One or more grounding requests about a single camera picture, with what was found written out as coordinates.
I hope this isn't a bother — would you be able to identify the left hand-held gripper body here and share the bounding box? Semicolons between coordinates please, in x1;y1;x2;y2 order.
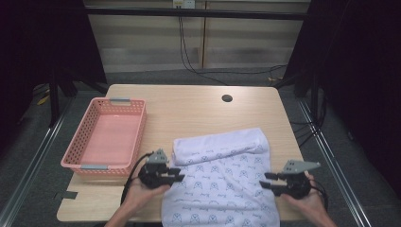
137;148;178;190

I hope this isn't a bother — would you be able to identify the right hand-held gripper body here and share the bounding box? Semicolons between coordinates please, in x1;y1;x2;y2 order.
273;159;322;201

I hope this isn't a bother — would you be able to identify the white printed towel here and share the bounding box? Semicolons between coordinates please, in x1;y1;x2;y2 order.
161;127;281;227

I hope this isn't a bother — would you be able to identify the pink plastic basket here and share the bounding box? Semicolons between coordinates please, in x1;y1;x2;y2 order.
60;96;148;176

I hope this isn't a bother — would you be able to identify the person's right hand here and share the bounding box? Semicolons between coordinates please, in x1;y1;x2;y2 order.
280;171;326;219

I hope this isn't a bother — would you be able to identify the person's left hand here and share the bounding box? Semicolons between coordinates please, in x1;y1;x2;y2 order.
124;177;171;213

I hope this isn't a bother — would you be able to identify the black metal stand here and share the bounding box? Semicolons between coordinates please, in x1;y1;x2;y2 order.
272;70;320;125
47;67;108;129

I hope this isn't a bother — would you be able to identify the black tape strip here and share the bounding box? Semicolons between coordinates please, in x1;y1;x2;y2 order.
53;190;78;201

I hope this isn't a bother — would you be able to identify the black curtain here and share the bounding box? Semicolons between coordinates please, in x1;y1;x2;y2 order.
0;0;108;149
283;0;401;197

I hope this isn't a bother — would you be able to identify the black horizontal bar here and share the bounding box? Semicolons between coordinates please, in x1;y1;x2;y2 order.
84;8;311;22

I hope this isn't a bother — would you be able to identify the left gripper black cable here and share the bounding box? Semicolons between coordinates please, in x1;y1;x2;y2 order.
120;151;155;206

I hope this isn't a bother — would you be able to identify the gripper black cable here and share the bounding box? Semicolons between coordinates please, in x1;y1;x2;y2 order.
120;151;155;206
310;183;329;212

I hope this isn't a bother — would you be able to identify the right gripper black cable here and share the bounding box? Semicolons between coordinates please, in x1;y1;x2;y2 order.
310;183;329;212

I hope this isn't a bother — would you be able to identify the metal floor rail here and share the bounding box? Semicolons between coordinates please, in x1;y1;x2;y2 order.
0;94;79;227
296;98;375;227

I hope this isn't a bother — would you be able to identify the bundle of black floor cables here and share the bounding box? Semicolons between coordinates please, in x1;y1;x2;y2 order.
289;91;326;148

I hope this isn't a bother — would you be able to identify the black power cable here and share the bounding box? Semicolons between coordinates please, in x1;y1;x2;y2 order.
178;15;230;87
188;64;288;77

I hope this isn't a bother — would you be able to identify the white wall socket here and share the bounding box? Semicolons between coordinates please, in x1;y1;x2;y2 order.
172;0;197;9

